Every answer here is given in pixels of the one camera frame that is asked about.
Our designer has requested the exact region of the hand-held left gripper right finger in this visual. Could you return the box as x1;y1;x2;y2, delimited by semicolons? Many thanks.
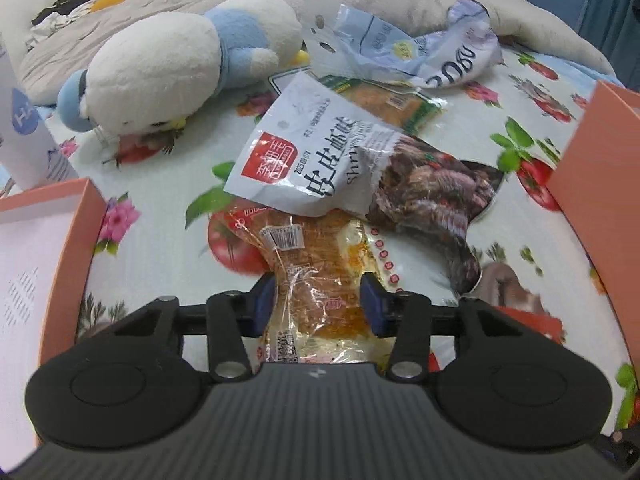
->
359;271;528;382

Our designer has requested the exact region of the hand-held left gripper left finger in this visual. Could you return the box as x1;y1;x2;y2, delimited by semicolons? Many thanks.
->
112;274;277;381

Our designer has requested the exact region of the clear orange snack packet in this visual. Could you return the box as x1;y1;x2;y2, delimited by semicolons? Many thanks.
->
222;205;402;367

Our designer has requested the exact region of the orange cardboard box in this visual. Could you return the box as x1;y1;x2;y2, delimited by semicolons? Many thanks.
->
494;80;640;347

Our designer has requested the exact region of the printed bedsheet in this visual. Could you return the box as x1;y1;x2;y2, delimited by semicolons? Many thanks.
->
0;42;640;432

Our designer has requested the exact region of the white shrimp snack packet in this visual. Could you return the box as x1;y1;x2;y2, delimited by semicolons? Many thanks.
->
222;71;506;297

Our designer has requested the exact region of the green-edged snack packet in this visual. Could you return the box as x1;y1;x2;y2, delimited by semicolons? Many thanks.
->
319;75;446;132

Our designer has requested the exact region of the orange cardboard box lid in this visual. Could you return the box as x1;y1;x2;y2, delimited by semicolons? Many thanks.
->
0;177;109;450

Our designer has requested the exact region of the blue and white plastic bag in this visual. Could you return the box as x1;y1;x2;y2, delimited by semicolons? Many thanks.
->
332;0;503;92

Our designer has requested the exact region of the white and blue plush toy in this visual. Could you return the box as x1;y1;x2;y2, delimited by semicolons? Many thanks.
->
56;0;312;154

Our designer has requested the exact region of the clear plastic bag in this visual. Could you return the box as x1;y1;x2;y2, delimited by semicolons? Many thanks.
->
295;0;362;72

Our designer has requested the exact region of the white blue carton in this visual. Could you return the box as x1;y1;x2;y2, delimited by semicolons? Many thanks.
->
0;34;81;192

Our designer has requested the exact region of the pile of crumpled clothes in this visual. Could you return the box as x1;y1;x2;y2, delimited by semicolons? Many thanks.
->
30;0;97;47

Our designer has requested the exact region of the blue curtain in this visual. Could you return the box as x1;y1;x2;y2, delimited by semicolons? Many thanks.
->
577;0;640;94

